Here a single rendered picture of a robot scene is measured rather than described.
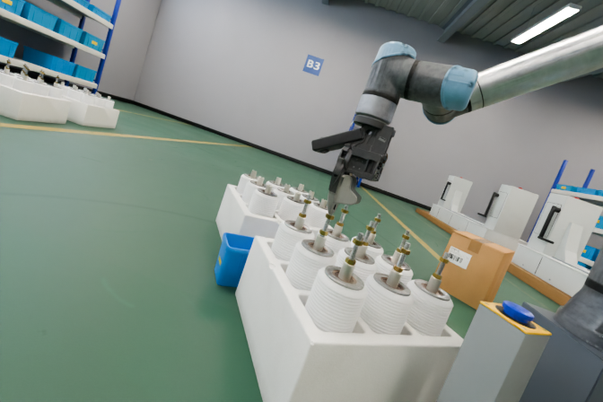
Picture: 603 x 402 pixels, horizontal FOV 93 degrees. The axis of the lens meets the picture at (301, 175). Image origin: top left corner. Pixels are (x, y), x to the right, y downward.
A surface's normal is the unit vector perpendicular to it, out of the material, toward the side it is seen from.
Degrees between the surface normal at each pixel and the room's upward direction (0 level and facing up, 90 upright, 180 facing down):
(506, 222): 90
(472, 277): 90
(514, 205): 90
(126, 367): 0
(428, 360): 90
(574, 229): 78
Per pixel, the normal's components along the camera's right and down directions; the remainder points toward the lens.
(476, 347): -0.87, -0.26
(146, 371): 0.33, -0.94
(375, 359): 0.36, 0.23
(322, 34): -0.08, 0.08
